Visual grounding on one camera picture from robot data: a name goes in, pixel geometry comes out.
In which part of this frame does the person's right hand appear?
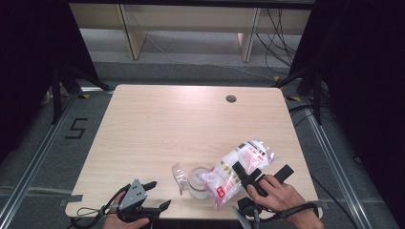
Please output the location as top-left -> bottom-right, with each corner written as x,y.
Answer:
247,175 -> 307,218

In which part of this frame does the black curtain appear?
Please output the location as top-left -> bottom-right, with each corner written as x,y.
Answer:
289,0 -> 405,223
0,0 -> 98,163

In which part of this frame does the red and white sugar bag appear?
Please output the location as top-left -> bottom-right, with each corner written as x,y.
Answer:
203,138 -> 276,209

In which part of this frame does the grey lanyard loop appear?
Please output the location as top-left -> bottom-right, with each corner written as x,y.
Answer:
75,204 -> 119,218

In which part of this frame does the white sugar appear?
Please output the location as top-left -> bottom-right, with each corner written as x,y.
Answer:
190,167 -> 211,199

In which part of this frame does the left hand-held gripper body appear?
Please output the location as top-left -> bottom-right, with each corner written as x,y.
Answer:
117,178 -> 160,223

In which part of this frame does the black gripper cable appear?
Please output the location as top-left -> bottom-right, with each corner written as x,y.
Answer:
70,183 -> 132,229

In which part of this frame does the clear glass jar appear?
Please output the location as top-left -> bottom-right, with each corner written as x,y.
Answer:
186,165 -> 213,200

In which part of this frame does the person's left hand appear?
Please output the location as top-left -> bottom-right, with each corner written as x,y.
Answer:
102,192 -> 151,229

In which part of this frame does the black floor cable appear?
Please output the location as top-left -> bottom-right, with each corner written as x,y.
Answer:
309,175 -> 361,229

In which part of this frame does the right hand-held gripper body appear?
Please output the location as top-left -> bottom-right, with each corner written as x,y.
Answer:
231,164 -> 295,229

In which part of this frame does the black frame beam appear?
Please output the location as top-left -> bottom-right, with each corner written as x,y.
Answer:
68,0 -> 317,10

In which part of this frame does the bundle of black cables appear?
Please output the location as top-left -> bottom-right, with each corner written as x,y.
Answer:
256,8 -> 299,75

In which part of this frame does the black wrist strap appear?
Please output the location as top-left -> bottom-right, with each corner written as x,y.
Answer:
264,202 -> 320,222

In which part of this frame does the grey tape strip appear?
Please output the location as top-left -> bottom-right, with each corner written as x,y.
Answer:
58,194 -> 84,208

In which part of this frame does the aluminium floor rail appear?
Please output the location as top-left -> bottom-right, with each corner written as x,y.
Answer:
0,92 -> 78,220
301,97 -> 368,229

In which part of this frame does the black metal stand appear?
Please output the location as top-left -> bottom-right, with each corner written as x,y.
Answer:
271,62 -> 336,126
51,62 -> 113,125

